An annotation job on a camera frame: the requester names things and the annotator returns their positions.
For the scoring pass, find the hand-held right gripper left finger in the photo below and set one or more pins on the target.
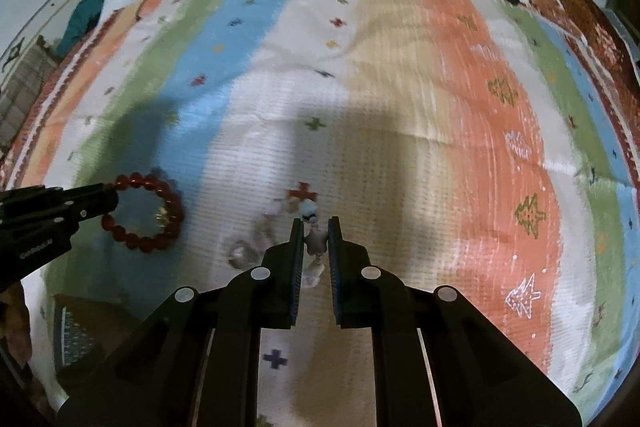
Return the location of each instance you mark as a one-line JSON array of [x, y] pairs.
[[297, 277]]

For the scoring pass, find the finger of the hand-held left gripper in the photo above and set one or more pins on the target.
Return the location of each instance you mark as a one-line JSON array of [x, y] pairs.
[[92, 194], [90, 214]]

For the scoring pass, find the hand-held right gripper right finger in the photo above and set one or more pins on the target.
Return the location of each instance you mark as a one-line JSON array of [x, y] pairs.
[[335, 277]]

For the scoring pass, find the silver metal tin box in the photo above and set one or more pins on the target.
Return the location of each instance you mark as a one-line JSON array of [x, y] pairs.
[[75, 337]]

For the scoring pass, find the grey checked pillow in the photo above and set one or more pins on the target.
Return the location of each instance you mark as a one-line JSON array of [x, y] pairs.
[[25, 92]]

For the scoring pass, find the striped pastel mat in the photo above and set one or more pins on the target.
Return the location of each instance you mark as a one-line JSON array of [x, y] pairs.
[[400, 107]]

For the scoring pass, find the white metal bed rail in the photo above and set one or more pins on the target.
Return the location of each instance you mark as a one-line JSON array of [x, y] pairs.
[[12, 53]]

